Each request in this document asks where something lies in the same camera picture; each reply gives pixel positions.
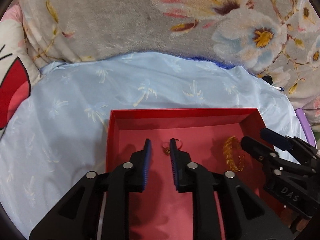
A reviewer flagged gold cuff bangle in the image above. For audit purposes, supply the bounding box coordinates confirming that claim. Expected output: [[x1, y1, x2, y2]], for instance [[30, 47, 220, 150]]
[[222, 136, 245, 172]]

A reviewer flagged purple mat edge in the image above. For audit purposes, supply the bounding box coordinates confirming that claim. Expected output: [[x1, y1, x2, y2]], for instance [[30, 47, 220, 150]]
[[295, 108, 317, 147]]

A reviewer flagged white pink cat pillow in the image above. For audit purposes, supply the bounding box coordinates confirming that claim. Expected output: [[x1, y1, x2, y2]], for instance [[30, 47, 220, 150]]
[[0, 4, 41, 134]]

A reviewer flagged light blue palm-print sheet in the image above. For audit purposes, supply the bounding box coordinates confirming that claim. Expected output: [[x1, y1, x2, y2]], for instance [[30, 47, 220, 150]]
[[1, 52, 305, 237]]

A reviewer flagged grey floral blanket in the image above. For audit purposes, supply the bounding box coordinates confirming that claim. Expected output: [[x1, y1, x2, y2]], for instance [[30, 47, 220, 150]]
[[17, 0, 319, 127]]

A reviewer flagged red cardboard box tray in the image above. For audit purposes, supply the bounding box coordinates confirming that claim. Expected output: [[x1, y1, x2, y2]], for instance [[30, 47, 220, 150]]
[[106, 108, 284, 239]]

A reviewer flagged blue white pen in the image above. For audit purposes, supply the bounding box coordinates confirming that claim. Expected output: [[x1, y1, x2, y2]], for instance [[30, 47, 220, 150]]
[[272, 86, 285, 92]]

